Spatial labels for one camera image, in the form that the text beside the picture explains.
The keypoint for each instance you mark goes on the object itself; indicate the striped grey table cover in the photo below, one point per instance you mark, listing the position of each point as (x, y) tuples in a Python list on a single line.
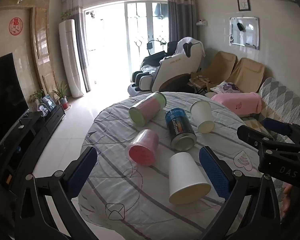
[(145, 195)]

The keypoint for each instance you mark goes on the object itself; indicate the black television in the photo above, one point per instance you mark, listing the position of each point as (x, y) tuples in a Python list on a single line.
[(5, 95)]

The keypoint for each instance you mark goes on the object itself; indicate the beige sofa cushion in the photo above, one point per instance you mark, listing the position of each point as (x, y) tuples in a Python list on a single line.
[(250, 72), (222, 65)]

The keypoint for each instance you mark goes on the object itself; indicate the red round wall decoration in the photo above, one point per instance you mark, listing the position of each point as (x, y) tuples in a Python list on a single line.
[(15, 25)]

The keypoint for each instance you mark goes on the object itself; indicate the pink can with green lid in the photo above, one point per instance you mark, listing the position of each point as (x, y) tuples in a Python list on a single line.
[(147, 107)]

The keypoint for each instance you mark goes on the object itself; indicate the potted green plant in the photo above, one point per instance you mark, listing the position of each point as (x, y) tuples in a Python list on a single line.
[(61, 91), (37, 97)]

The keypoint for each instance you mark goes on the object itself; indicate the folding stool with bag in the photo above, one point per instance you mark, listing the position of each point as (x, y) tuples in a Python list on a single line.
[(198, 80)]

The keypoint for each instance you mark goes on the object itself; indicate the white wall shelf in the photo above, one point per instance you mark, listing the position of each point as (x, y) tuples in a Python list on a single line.
[(202, 23)]

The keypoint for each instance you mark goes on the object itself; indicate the wall whiteboard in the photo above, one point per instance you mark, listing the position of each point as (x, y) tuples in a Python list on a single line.
[(245, 33)]

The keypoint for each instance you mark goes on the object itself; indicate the medium black picture frame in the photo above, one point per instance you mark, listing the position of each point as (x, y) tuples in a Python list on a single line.
[(243, 2)]

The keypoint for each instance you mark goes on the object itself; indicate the white cloth on chair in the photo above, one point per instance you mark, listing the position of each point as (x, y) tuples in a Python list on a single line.
[(188, 40)]

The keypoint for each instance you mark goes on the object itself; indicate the glass balcony door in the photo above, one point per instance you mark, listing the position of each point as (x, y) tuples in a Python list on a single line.
[(110, 42)]

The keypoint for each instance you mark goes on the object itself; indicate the sofa with diamond-pattern cover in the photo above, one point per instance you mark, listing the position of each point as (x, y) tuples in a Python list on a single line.
[(280, 97)]

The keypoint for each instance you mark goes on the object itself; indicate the grey curtain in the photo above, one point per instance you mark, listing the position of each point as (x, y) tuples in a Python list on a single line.
[(181, 12), (77, 42)]

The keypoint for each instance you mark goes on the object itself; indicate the purple floral pillow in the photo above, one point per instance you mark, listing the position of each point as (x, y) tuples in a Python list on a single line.
[(227, 87)]

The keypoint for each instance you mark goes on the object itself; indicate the blue labelled metal can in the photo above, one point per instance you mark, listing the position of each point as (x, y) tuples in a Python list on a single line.
[(180, 128)]

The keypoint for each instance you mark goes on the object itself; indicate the person's right hand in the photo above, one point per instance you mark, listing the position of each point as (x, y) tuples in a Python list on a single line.
[(288, 201)]

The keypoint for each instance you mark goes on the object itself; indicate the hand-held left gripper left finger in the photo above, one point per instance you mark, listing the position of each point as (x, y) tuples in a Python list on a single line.
[(81, 173)]

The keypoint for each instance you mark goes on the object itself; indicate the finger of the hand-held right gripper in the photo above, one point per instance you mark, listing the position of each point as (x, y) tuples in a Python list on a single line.
[(277, 126), (252, 136)]

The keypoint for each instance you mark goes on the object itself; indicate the framed photo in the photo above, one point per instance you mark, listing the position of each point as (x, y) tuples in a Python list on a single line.
[(48, 102)]

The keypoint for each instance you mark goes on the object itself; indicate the white standing air conditioner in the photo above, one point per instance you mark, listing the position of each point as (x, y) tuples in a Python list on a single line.
[(70, 57)]

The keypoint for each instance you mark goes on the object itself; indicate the white massage chair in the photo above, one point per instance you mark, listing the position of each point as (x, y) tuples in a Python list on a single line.
[(170, 67)]

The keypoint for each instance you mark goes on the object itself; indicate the black television cabinet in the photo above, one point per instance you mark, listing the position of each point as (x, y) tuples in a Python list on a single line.
[(37, 127)]

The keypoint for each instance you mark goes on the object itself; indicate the pink towel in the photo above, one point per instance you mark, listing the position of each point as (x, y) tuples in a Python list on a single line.
[(237, 103)]

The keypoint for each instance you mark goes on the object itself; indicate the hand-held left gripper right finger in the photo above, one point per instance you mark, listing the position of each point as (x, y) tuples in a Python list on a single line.
[(215, 175)]

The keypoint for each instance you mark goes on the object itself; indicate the white paper cup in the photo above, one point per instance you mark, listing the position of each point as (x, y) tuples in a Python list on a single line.
[(202, 115), (186, 177)]

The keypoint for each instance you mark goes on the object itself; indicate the pink plastic cup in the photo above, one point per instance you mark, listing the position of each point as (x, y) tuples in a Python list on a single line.
[(143, 145)]

